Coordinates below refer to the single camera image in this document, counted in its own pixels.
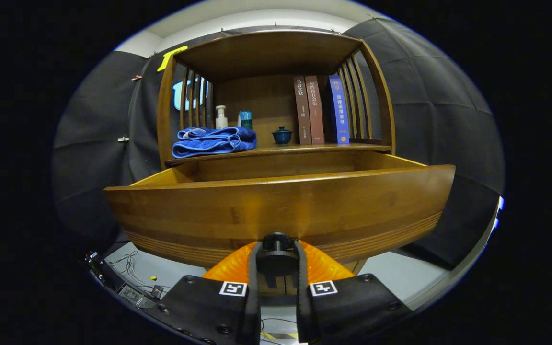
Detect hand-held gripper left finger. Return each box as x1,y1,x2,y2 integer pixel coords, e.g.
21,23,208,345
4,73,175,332
159,241,262,345

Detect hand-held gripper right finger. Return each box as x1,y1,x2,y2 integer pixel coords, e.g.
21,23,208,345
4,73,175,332
294,240,413,344

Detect wooden drawer with black knob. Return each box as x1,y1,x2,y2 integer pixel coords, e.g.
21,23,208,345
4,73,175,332
104,151,456,276

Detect wooden countertop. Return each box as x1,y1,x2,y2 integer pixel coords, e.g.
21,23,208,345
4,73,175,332
165,141,392,167

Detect wooden cabinet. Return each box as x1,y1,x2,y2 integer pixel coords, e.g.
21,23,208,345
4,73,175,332
156,30,396,307

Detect black power strip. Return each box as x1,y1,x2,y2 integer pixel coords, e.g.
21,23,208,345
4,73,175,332
87,252,164,311

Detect blue folded towel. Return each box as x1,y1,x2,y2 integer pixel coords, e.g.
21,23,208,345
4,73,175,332
172,126,257,159

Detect dark blue lidded teacup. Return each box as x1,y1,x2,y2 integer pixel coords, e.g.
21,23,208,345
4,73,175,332
271,126,293,145

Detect dark brown book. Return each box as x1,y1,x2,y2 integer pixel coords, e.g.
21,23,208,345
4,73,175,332
293,76,312,145

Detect reddish brown book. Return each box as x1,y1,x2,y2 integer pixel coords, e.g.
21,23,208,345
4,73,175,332
304,75,325,145

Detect blue book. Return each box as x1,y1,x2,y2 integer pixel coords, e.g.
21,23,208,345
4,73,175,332
329,74,350,145

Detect tangled thin cables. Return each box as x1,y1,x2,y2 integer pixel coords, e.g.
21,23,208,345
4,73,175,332
106,250,171,293

